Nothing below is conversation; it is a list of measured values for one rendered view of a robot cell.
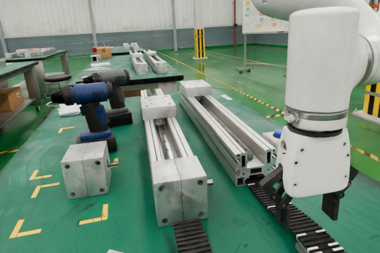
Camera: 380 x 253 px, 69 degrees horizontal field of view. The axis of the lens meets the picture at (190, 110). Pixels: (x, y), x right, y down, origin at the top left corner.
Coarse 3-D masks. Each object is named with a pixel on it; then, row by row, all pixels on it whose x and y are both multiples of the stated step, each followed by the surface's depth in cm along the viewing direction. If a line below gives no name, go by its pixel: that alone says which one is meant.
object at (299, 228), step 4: (308, 224) 46; (312, 224) 46; (316, 224) 46; (292, 228) 46; (296, 228) 46; (300, 228) 46; (304, 228) 46; (308, 228) 45; (312, 228) 45; (316, 228) 45; (320, 228) 45; (292, 232) 45; (296, 232) 45; (300, 232) 45; (304, 232) 45
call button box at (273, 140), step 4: (268, 132) 80; (272, 132) 80; (264, 136) 79; (268, 136) 77; (272, 136) 77; (276, 136) 76; (268, 140) 77; (272, 140) 75; (276, 140) 74; (272, 144) 74; (276, 144) 73; (276, 148) 73; (276, 156) 74; (276, 160) 74
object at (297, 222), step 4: (308, 216) 49; (292, 220) 48; (296, 220) 48; (300, 220) 48; (304, 220) 48; (308, 220) 48; (312, 220) 48; (292, 224) 47; (296, 224) 47; (300, 224) 47; (304, 224) 47
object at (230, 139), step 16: (208, 96) 115; (192, 112) 108; (208, 112) 93; (224, 112) 92; (208, 128) 85; (224, 128) 86; (240, 128) 78; (208, 144) 87; (224, 144) 69; (240, 144) 74; (256, 144) 68; (224, 160) 71; (240, 160) 63; (256, 160) 67; (272, 160) 64; (240, 176) 64
